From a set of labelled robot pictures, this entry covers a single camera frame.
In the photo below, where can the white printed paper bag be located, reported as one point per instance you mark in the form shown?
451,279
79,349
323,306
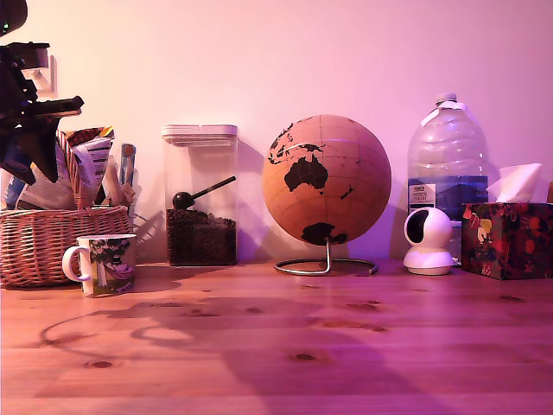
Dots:
47,190

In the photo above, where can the striped printed packet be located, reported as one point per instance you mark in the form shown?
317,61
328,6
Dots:
93,164

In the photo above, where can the large clear water bottle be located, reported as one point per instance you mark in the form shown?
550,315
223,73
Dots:
447,151

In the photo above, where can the woven wicker basket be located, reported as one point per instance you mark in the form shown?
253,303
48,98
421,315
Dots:
52,246

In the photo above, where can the white mug with picture print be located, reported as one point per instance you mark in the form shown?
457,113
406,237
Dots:
112,263

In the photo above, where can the small white round camera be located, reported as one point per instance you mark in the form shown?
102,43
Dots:
432,233

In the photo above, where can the black coffee scoop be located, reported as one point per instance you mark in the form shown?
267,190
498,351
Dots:
183,201

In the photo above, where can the white tissue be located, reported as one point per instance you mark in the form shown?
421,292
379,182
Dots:
518,186

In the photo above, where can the dark flowered tissue box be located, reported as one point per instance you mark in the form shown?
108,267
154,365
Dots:
510,242

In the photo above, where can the cork globe on metal stand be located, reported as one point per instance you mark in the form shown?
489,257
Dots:
337,173

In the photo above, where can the pale camera box on bracket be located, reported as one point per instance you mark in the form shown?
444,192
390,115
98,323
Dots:
43,80

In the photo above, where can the narrow blue orange sachet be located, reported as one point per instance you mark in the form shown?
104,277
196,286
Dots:
128,168

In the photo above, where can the clear jar with coffee beans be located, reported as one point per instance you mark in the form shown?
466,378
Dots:
201,238

